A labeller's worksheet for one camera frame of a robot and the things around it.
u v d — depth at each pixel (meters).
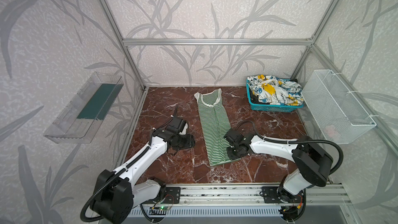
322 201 0.73
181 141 0.69
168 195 0.73
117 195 0.40
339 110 0.63
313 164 0.44
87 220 0.37
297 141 0.49
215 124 0.99
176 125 0.64
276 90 1.02
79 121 0.64
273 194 0.73
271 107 1.01
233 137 0.69
